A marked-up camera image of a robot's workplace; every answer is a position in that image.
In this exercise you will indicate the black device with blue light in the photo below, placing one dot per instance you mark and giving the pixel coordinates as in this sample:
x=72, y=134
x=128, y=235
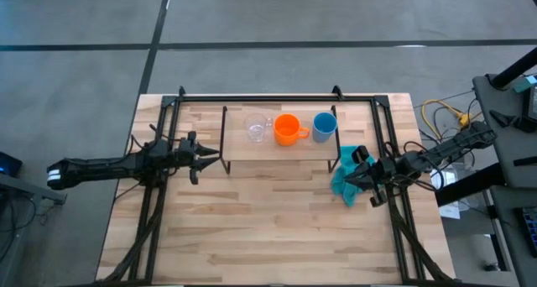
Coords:
x=8, y=165

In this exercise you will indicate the white paper sheets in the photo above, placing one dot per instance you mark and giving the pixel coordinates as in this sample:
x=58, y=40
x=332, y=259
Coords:
x=446, y=203

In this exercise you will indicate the small teal box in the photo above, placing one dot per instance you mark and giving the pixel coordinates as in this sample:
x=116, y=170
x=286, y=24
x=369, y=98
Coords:
x=524, y=83

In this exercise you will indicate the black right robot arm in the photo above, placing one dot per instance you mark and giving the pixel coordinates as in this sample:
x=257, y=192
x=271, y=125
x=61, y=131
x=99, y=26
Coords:
x=453, y=146

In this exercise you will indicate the wooden shelf with black legs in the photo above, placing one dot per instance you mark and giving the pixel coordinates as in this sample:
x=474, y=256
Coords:
x=277, y=152

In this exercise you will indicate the black diagonal pole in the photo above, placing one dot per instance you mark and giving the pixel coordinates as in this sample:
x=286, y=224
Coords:
x=516, y=71

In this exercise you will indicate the blue plastic cup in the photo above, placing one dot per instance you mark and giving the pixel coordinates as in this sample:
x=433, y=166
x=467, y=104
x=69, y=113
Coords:
x=324, y=128

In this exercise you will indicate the orange plastic mug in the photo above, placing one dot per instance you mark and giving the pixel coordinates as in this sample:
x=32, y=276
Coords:
x=286, y=131

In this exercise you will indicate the grey table with tablet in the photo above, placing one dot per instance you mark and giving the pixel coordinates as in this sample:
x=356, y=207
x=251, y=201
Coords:
x=509, y=236

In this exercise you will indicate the black diagonal beam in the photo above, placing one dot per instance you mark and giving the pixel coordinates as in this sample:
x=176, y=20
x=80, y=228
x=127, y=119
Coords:
x=470, y=186

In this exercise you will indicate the black handheld tool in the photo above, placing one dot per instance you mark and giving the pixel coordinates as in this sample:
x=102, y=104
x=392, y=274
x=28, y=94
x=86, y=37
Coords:
x=505, y=120

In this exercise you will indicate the teal cloth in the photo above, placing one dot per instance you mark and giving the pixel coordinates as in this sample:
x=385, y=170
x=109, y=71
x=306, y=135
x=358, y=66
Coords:
x=344, y=194

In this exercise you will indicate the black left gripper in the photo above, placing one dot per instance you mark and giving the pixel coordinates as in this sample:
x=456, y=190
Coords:
x=184, y=157

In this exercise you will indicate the grey side table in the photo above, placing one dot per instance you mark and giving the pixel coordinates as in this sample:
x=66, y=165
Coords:
x=509, y=148

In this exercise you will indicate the black aluminium table frame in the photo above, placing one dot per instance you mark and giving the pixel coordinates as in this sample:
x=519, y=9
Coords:
x=277, y=98

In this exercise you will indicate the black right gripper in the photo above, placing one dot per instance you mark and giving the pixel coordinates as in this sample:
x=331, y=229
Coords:
x=388, y=171

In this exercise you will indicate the clear glass mug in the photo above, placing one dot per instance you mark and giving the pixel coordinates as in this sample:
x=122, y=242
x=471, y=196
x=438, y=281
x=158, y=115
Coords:
x=256, y=127

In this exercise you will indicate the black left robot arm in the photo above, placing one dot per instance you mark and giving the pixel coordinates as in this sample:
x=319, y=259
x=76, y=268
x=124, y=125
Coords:
x=96, y=169

